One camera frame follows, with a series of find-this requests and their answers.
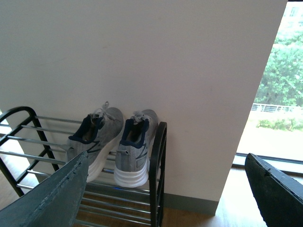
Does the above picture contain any grey knit sneaker navy collar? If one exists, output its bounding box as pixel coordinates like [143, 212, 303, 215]
[114, 109, 158, 188]

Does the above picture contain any black metal shoe rack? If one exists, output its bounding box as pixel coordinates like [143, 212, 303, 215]
[0, 106, 167, 227]

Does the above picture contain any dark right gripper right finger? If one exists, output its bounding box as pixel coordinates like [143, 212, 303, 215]
[245, 153, 303, 227]

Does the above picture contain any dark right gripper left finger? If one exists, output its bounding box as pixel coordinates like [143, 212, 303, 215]
[0, 151, 89, 227]

